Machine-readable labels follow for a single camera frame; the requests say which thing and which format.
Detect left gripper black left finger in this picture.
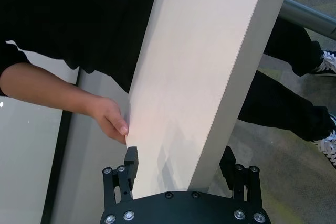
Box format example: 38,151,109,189
102,146,139,206

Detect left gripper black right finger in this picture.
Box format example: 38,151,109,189
219,145,264,204

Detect white pedestal rolling table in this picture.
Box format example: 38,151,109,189
125,0,336,198

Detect person's right forearm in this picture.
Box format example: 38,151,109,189
0,62,106,116

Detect person's right hand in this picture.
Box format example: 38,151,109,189
90,97,129,145

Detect black trousers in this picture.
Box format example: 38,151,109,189
237,16,336,142

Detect black white canvas sneaker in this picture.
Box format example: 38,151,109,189
309,49,336,77
313,113,336,170

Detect person in black clothes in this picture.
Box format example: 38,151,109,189
0,0,163,96

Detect black window frame rail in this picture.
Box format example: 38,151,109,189
40,66,81,224

